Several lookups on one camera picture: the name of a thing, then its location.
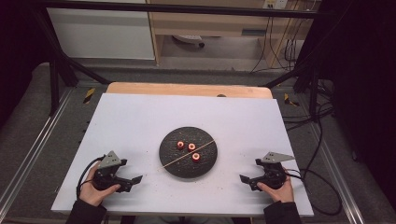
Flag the yellow black tape mark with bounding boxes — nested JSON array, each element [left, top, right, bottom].
[[82, 87, 96, 105]]

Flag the black floor cables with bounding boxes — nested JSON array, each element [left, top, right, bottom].
[[281, 78, 335, 132]]

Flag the wooden table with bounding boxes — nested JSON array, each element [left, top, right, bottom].
[[106, 81, 274, 100]]

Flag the aluminium floor rail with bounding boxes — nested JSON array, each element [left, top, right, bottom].
[[298, 92, 365, 224], [0, 88, 74, 213]]

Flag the hanging black cables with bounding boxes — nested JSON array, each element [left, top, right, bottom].
[[250, 15, 302, 74]]

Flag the white power strip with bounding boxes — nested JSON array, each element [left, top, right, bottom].
[[172, 35, 205, 49]]

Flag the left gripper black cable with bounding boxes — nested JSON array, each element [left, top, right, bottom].
[[76, 156, 106, 200]]

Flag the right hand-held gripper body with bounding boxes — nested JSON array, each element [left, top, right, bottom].
[[257, 151, 296, 190]]

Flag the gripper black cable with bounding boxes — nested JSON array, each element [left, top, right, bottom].
[[76, 156, 106, 200], [284, 167, 343, 217]]

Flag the white wall outlet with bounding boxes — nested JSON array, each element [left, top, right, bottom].
[[262, 0, 289, 9]]

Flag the black metal frame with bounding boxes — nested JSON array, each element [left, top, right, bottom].
[[32, 0, 326, 118]]

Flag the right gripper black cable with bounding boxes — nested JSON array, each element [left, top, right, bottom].
[[284, 167, 343, 217]]

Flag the black speckled round plate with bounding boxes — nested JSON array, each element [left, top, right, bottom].
[[158, 126, 219, 179]]

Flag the white cabinet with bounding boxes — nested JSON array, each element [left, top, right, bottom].
[[46, 0, 156, 61]]

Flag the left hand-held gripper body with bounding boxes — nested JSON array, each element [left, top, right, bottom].
[[92, 150, 124, 191]]

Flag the thin wooden skewer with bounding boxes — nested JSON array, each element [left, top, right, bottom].
[[160, 139, 217, 170]]

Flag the dark curtain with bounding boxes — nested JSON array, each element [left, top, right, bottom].
[[0, 0, 48, 125], [317, 0, 396, 203]]

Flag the person's right hand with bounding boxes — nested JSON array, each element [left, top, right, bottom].
[[257, 168, 295, 204]]

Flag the white board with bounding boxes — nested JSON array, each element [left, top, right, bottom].
[[50, 92, 315, 217]]

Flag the person's left hand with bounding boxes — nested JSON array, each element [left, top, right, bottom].
[[78, 161, 121, 207]]

